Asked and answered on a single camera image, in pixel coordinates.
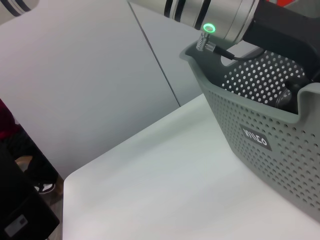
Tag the black case white label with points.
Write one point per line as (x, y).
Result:
(17, 200)

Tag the black clay teapot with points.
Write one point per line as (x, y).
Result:
(296, 85)

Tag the grey perforated storage basket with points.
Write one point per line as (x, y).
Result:
(262, 170)

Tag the black white sneaker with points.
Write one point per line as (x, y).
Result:
(46, 187)

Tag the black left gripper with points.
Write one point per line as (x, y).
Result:
(287, 32)

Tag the glass teacup black sleeve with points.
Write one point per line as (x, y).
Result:
(283, 100)

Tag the dark red garment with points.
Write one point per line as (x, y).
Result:
(7, 120)

